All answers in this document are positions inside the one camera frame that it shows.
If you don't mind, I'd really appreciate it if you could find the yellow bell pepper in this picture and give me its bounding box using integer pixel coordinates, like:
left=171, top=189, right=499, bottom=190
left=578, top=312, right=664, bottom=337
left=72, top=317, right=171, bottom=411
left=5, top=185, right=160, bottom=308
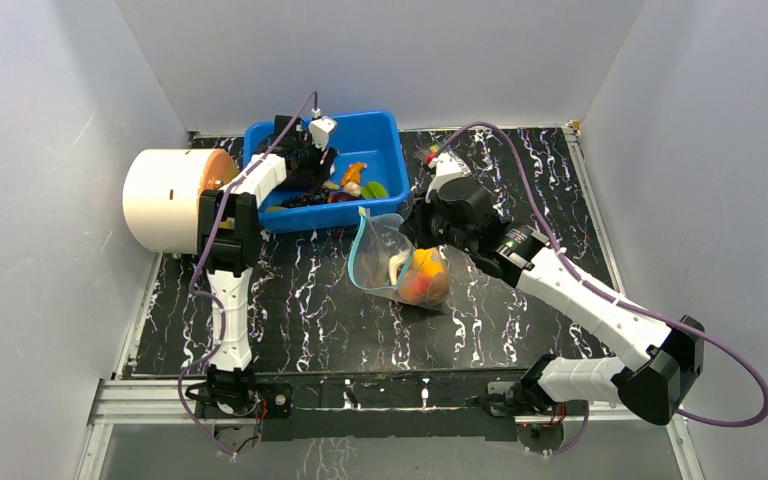
left=411, top=247, right=448, bottom=279

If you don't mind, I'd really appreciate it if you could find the white garlic mushroom toy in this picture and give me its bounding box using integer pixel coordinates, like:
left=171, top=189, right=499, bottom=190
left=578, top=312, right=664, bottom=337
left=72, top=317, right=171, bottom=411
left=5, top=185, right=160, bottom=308
left=388, top=251, right=413, bottom=287

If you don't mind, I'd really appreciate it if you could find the clear zip top bag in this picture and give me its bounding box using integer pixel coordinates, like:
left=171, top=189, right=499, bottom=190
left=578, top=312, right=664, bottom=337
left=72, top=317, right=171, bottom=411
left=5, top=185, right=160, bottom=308
left=348, top=207, right=451, bottom=310

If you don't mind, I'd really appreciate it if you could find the orange peach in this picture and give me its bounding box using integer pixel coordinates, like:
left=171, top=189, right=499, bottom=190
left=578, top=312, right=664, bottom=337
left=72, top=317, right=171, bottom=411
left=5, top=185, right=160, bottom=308
left=397, top=271, right=431, bottom=304

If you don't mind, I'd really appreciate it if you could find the round white brown slice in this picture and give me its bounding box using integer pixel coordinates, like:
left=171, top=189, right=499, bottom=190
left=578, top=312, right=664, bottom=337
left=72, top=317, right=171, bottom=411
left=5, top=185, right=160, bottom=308
left=426, top=271, right=450, bottom=304

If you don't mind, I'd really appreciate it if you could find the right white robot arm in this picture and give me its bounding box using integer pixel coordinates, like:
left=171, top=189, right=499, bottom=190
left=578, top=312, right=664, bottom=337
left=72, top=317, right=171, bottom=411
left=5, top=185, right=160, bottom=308
left=400, top=178, right=704, bottom=425

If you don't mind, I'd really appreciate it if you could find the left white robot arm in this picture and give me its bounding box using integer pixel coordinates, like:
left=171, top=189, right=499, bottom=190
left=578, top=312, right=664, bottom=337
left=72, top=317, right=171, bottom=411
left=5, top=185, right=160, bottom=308
left=181, top=112, right=336, bottom=416

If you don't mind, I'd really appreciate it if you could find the purple eggplant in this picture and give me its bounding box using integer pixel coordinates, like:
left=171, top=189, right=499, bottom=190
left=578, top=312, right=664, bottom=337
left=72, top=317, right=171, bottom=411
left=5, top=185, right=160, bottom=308
left=282, top=172, right=329, bottom=192

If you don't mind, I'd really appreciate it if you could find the orange starfish cookie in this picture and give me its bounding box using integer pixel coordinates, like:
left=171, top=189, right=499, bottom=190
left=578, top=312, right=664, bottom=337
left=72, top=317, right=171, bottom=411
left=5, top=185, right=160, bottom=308
left=340, top=162, right=368, bottom=187

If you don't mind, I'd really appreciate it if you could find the black grape bunch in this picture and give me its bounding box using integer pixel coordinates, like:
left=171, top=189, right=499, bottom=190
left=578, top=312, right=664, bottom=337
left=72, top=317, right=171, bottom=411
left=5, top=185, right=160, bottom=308
left=280, top=187, right=332, bottom=209

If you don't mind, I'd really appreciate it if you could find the small beige mushroom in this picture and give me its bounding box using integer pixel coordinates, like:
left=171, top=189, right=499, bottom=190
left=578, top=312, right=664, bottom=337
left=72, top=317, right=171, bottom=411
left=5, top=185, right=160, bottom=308
left=342, top=182, right=363, bottom=198

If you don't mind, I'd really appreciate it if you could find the blue plastic bin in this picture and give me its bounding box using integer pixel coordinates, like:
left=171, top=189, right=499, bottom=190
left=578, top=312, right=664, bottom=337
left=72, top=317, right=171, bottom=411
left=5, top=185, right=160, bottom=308
left=259, top=110, right=411, bottom=234

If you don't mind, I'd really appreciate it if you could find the green leaf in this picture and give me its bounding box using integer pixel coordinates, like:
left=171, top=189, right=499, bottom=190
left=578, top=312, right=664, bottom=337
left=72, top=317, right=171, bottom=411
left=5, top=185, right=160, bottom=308
left=361, top=181, right=390, bottom=200

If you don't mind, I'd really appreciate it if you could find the pack of coloured markers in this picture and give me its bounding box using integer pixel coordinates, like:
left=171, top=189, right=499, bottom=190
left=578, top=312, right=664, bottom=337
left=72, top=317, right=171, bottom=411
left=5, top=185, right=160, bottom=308
left=414, top=143, right=455, bottom=171

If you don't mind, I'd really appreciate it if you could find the white cylinder container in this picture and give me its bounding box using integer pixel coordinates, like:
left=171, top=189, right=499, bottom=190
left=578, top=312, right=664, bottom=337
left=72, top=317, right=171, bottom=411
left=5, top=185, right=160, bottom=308
left=122, top=149, right=240, bottom=255

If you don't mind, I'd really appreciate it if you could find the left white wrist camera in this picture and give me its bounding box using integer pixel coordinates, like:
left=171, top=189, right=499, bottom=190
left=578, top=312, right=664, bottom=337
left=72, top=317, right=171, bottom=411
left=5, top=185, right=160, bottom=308
left=308, top=107, right=337, bottom=151

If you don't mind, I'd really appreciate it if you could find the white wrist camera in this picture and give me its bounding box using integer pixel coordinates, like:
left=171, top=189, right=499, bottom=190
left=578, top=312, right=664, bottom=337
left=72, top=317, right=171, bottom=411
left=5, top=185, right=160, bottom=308
left=308, top=107, right=337, bottom=151
left=425, top=150, right=472, bottom=199

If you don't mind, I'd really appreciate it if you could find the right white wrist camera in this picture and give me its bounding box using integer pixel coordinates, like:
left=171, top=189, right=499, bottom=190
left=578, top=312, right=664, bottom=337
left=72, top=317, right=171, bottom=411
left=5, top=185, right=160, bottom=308
left=425, top=150, right=472, bottom=199

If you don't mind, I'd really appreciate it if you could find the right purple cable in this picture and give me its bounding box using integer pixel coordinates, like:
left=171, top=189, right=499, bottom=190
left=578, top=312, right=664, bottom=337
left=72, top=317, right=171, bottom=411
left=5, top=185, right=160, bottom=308
left=433, top=121, right=768, bottom=429

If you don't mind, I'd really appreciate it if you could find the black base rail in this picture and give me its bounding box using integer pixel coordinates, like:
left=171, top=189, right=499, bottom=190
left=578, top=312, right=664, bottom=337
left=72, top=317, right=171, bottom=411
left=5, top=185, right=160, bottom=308
left=251, top=365, right=567, bottom=444

